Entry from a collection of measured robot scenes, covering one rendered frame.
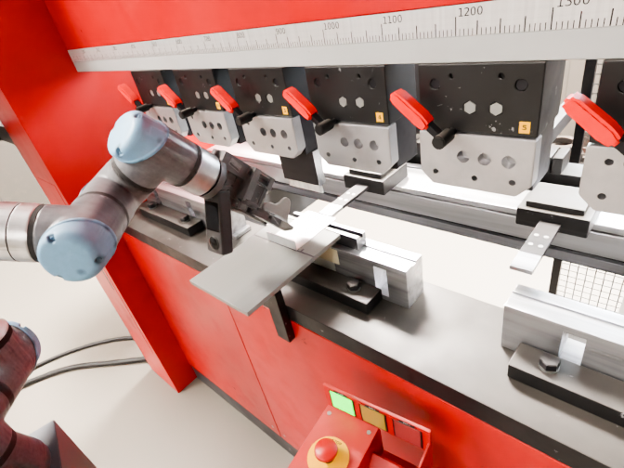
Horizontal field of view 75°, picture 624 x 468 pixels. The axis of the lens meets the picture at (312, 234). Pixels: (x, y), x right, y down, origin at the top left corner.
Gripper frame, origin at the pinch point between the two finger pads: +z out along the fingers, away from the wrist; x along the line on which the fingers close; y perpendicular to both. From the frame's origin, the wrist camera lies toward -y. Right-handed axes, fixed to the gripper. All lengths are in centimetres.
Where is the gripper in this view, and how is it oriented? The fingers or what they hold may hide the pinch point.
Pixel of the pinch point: (276, 226)
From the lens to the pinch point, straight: 83.7
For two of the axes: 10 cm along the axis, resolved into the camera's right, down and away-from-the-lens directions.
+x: -7.4, -2.4, 6.3
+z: 5.6, 3.0, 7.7
